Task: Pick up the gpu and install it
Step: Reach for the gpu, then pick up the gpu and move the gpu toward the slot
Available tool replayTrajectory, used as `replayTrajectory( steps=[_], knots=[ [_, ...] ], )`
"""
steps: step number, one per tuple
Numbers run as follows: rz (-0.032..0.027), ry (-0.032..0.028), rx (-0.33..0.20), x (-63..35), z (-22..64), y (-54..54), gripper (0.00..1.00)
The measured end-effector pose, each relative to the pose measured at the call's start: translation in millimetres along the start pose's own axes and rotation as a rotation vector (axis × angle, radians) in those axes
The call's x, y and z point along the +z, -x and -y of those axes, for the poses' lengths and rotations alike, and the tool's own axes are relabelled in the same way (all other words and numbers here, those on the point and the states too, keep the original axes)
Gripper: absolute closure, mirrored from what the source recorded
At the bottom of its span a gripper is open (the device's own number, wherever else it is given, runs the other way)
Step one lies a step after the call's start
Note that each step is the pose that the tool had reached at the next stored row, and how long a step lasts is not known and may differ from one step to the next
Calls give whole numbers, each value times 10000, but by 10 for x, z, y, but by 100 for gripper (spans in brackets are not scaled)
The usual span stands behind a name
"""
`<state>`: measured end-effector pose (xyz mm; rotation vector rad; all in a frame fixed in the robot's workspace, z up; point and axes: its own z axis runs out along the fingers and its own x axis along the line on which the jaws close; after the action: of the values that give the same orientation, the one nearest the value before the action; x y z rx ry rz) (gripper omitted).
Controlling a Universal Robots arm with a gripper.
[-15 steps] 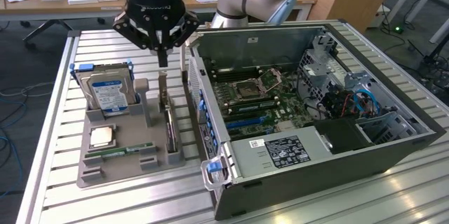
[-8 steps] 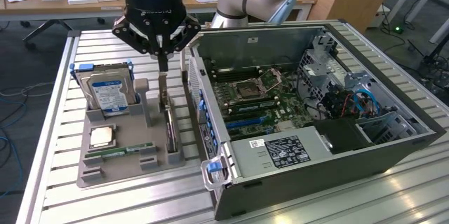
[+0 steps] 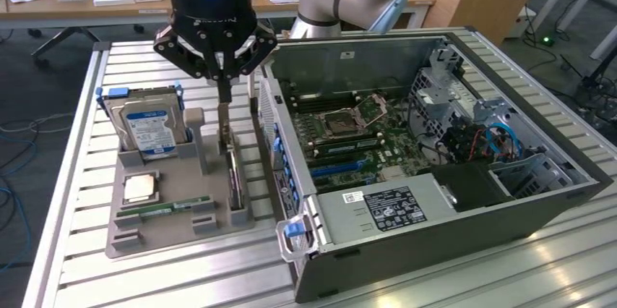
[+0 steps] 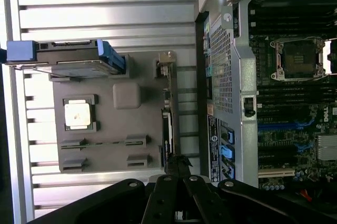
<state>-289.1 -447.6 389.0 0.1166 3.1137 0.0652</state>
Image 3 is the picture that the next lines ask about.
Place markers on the hard disk blue carrier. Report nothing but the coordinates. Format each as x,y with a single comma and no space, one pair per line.
140,92

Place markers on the green motherboard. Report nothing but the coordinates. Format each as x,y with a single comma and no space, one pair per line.
400,141

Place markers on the blue case latch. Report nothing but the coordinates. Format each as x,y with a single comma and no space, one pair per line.
292,230

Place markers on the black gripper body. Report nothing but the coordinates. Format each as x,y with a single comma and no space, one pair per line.
207,0

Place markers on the grey power supply unit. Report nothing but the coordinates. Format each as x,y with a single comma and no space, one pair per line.
338,225

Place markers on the hard disk blue label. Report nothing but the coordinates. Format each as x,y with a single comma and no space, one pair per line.
150,131

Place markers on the wooden desk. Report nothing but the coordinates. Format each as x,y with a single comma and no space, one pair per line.
267,7
48,8

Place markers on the silver CPU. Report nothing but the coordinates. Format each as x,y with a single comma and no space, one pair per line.
140,188

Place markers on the CPU socket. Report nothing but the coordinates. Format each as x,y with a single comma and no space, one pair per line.
340,123

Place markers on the metal socket cover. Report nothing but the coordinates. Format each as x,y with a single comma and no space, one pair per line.
379,105

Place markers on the Nvidia graphics card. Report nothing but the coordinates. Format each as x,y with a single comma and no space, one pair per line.
224,127

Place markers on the large metal disk bay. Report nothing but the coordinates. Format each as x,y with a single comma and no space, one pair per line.
436,100

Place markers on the grey parts rack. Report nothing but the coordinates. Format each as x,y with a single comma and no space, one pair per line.
183,228

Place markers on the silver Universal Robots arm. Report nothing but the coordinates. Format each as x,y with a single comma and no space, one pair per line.
318,4

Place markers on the black adapter green light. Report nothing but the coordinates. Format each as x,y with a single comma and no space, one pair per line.
547,39

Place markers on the green RAM stick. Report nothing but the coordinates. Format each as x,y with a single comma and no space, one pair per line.
159,208

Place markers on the small metal disk bay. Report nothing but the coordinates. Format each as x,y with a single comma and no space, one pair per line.
531,174

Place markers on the open black PC case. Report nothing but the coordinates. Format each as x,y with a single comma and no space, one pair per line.
433,261

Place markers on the blue expansion slot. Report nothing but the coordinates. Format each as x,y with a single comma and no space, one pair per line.
338,168

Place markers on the black chair base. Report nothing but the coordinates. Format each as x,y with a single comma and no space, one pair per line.
60,38

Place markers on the white box red button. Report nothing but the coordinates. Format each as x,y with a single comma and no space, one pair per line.
520,24

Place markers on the silver chipset heatsink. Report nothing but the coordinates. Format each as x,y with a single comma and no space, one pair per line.
391,175

